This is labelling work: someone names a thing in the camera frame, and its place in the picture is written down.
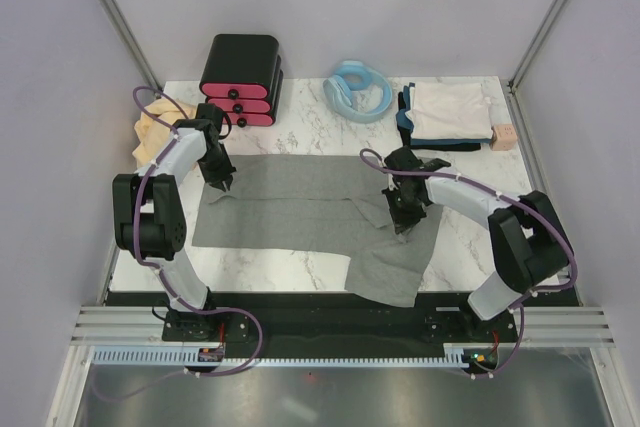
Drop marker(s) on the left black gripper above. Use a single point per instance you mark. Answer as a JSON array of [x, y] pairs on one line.
[[223, 175]]

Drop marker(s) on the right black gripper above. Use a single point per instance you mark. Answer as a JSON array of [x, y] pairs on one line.
[[401, 220]]

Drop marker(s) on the yellow t shirt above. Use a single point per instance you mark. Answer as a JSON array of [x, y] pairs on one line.
[[152, 135]]

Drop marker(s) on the grey t shirt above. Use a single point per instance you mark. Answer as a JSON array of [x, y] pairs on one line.
[[323, 204]]

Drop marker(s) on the black pink drawer box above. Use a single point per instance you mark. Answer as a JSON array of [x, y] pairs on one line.
[[243, 76]]

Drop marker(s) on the light blue headphones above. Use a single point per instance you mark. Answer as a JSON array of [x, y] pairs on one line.
[[348, 80]]

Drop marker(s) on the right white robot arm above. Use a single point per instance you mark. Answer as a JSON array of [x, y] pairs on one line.
[[528, 243]]

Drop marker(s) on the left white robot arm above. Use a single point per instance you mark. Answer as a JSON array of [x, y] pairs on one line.
[[149, 220]]

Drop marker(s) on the white blue folded t shirt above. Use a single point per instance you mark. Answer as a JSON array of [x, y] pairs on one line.
[[444, 117]]

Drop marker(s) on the pink cube power strip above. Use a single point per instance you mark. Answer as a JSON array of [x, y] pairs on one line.
[[504, 137]]

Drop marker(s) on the light blue cable duct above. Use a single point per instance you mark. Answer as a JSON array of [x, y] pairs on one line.
[[192, 356]]

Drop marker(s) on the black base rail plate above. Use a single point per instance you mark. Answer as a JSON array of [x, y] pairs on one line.
[[337, 324]]

